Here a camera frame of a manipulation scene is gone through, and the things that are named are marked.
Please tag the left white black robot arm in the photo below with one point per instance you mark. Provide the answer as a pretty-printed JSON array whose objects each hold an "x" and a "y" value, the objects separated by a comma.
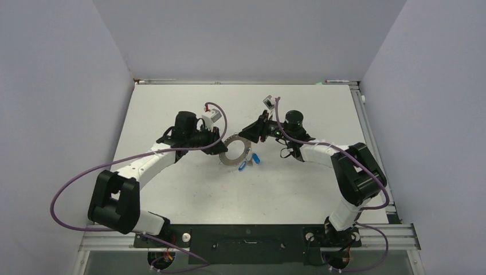
[{"x": 115, "y": 201}]

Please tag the red white marker pen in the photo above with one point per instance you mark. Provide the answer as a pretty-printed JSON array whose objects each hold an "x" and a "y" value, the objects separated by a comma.
[{"x": 337, "y": 81}]

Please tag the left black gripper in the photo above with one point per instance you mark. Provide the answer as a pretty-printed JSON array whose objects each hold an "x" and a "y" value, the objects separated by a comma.
[{"x": 212, "y": 136}]

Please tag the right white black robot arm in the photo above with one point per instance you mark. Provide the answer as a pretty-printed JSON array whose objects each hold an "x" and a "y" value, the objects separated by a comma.
[{"x": 357, "y": 173}]

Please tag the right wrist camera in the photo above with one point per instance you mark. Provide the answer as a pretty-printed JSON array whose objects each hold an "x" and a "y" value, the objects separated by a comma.
[{"x": 269, "y": 102}]

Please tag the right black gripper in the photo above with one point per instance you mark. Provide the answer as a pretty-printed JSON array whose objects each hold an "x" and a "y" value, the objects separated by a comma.
[{"x": 252, "y": 132}]

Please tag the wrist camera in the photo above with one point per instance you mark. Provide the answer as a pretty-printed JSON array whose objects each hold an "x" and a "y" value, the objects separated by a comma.
[
  {"x": 269, "y": 102},
  {"x": 211, "y": 116}
]

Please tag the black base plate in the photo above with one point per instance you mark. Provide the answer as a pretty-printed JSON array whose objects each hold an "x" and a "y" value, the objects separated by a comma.
[{"x": 251, "y": 244}]

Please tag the aluminium front rail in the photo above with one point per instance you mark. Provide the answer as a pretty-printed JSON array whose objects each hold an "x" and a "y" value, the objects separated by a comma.
[{"x": 400, "y": 237}]

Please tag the aluminium back rail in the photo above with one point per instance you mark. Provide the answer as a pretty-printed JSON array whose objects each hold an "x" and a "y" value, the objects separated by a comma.
[{"x": 228, "y": 82}]

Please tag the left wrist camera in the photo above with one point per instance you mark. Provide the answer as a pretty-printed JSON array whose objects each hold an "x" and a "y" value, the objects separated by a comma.
[{"x": 211, "y": 116}]

